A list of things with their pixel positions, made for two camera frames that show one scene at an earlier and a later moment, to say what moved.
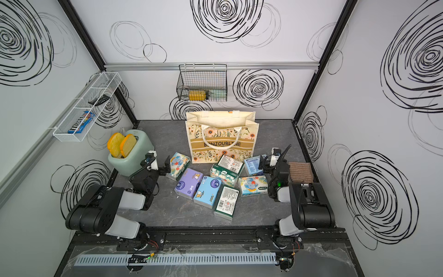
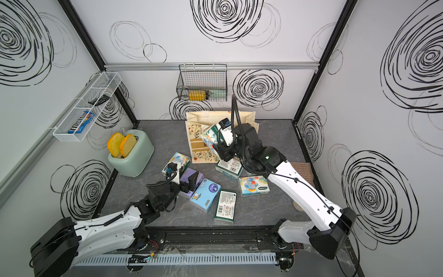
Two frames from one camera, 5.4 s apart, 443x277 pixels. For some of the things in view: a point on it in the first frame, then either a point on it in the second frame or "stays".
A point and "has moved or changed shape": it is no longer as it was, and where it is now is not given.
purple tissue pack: x=188 y=183 stays
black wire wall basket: x=202 y=82 stays
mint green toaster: x=127 y=166 stays
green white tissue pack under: x=224 y=174 -> x=231 y=168
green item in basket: x=218 y=93 stays
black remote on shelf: x=103 y=98 stays
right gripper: x=267 y=169 -> x=224 y=152
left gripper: x=161 y=171 -> x=186 y=188
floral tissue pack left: x=178 y=163 stays
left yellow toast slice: x=113 y=143 stays
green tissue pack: x=226 y=199 has moved or changed shape
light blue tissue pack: x=207 y=191 has moved or changed shape
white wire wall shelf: x=74 y=126 stays
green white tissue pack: x=228 y=169 -> x=210 y=137
